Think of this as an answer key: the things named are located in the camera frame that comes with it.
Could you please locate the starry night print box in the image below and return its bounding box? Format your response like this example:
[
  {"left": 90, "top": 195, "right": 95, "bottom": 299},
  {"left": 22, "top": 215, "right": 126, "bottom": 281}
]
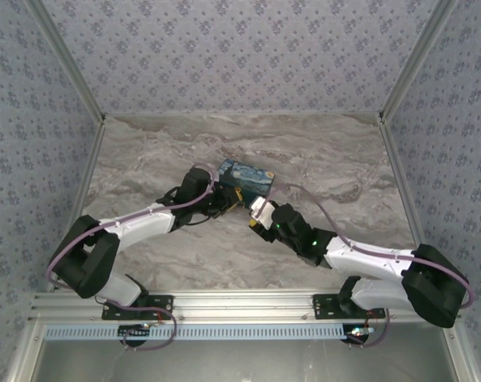
[{"left": 217, "top": 158, "right": 277, "bottom": 210}]

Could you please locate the small black circuit board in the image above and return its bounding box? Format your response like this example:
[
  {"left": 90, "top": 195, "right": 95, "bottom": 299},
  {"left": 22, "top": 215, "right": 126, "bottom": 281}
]
[
  {"left": 118, "top": 324, "right": 153, "bottom": 340},
  {"left": 344, "top": 325, "right": 375, "bottom": 344}
]

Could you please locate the grey metal panel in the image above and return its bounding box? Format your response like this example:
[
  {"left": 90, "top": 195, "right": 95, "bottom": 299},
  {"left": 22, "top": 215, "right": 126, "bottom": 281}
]
[{"left": 37, "top": 340, "right": 458, "bottom": 382}]

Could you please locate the long aluminium base rail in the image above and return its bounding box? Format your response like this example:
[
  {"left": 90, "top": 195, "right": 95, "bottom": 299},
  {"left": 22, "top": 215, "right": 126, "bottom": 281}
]
[{"left": 29, "top": 291, "right": 456, "bottom": 322}]

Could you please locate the white slotted cable duct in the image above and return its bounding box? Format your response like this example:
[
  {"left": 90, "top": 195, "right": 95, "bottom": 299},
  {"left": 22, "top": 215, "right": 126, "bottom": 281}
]
[{"left": 44, "top": 323, "right": 355, "bottom": 341}]

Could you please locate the aluminium side rail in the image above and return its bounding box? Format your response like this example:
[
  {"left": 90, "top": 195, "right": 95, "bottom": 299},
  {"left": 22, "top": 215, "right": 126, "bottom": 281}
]
[
  {"left": 377, "top": 113, "right": 479, "bottom": 382},
  {"left": 3, "top": 117, "right": 108, "bottom": 382}
]

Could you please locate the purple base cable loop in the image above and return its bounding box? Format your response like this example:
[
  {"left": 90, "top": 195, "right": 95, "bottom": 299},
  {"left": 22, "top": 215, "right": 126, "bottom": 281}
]
[
  {"left": 349, "top": 310, "right": 392, "bottom": 348},
  {"left": 104, "top": 305, "right": 178, "bottom": 352}
]

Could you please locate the aluminium corner post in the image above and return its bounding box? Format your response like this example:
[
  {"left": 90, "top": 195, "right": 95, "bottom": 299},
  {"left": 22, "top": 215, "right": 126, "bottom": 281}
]
[
  {"left": 25, "top": 0, "right": 107, "bottom": 124},
  {"left": 377, "top": 0, "right": 463, "bottom": 123}
]

